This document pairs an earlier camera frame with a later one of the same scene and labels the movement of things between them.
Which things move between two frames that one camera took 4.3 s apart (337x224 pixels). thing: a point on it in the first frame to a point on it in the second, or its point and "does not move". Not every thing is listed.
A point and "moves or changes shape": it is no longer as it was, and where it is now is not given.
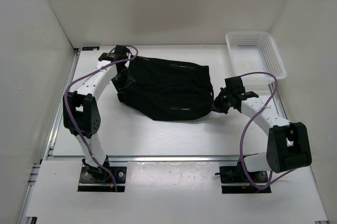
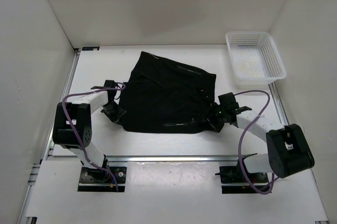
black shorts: (167, 90) moves or changes shape
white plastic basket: (253, 51) does not move
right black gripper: (216, 105) to (217, 126)
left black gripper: (129, 81) to (118, 116)
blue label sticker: (92, 48) does not move
